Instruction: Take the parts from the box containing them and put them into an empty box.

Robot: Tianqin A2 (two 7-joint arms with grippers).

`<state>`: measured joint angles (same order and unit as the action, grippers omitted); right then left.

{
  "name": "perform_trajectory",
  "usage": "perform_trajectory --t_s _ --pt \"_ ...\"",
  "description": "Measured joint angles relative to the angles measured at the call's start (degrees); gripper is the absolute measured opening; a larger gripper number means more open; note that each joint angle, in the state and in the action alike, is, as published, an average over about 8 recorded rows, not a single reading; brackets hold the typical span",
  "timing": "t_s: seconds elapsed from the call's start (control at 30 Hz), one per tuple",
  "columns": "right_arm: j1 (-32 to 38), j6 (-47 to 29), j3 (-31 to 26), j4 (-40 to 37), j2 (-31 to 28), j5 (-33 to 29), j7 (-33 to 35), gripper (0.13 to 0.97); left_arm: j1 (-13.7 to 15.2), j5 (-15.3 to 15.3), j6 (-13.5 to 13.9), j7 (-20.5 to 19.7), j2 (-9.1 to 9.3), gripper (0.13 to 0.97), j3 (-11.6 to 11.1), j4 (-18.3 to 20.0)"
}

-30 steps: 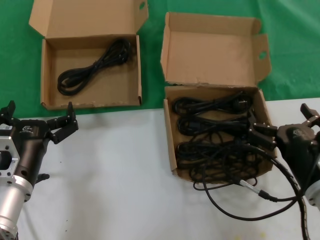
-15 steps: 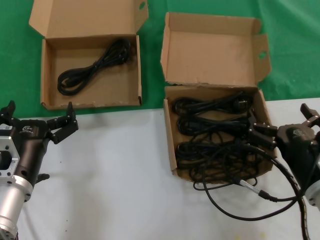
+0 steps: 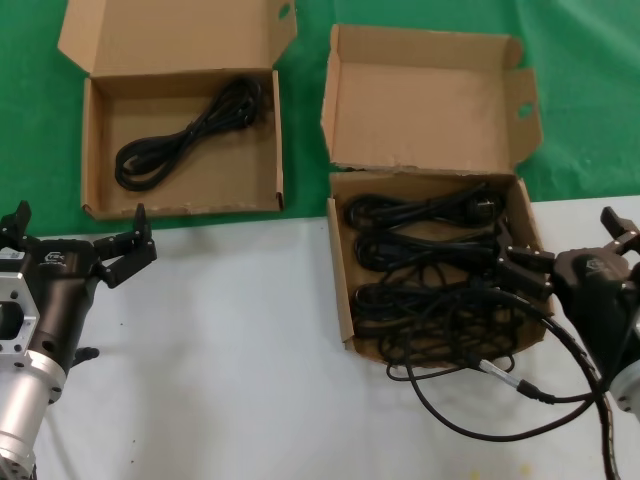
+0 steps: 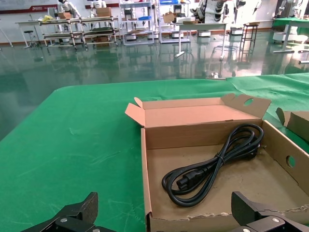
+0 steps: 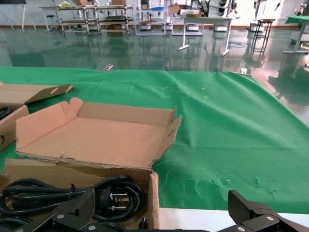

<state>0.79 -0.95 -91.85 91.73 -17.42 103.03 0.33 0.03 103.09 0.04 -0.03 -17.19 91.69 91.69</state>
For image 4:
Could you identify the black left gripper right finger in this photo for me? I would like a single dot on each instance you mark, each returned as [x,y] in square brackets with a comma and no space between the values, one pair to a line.
[256,217]

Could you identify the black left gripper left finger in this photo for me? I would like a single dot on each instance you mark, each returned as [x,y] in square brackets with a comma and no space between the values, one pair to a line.
[79,220]

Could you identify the open brown cardboard box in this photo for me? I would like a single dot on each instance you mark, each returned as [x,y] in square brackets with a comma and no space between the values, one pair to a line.
[299,123]
[193,135]

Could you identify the flat brown cardboard box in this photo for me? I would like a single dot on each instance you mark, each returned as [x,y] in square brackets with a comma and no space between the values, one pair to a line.
[64,15]

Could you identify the closed brown cardboard box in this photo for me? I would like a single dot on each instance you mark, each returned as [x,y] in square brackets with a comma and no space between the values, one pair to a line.
[103,12]

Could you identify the green table cloth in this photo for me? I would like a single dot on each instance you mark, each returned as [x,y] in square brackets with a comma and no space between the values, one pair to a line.
[72,145]

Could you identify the metal pipe rack cart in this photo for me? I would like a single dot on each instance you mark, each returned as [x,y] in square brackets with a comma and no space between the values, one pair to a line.
[61,33]
[101,31]

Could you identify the black round stool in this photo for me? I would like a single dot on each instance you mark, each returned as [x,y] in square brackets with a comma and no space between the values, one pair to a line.
[29,32]

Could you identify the green covered table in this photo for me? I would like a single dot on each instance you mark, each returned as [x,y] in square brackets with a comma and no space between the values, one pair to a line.
[289,22]

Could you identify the white table grey legs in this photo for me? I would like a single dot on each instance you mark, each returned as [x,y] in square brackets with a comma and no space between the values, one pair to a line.
[202,25]

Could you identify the white shelving unit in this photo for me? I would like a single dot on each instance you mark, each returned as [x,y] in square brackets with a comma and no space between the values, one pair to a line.
[173,31]

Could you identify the white shelf blue trays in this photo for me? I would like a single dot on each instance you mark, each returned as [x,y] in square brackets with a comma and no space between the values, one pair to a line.
[136,24]

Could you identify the yellow bag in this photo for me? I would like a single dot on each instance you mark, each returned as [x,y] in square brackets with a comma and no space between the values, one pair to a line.
[47,18]

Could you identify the long white table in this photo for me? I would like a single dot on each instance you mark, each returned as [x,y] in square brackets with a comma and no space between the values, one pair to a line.
[26,23]

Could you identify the white humanoid robot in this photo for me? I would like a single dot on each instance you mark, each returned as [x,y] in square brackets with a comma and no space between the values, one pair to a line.
[67,7]
[97,4]

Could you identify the open carton on shelf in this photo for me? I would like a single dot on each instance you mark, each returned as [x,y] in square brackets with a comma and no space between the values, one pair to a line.
[170,17]

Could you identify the dark tall stool frame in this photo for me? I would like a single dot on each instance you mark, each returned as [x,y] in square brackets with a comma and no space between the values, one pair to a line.
[249,25]

